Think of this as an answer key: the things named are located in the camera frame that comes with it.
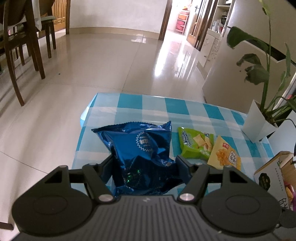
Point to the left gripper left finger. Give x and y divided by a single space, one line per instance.
96 178

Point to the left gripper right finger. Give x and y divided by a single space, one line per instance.
195 179

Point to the dark blue snack bag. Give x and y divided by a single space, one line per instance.
143 153

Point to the green snack packet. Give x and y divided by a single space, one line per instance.
195 144

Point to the yellow snack packet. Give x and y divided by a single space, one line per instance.
223 155

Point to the blue checkered tablecloth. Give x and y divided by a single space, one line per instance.
112 109

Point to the white plant pot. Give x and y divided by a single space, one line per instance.
255 126

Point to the cardboard box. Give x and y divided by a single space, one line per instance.
277 177

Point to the white cabinet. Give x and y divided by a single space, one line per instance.
212 29

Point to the wooden door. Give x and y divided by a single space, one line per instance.
58 12

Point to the wooden dining chair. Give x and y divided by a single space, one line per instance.
21 20

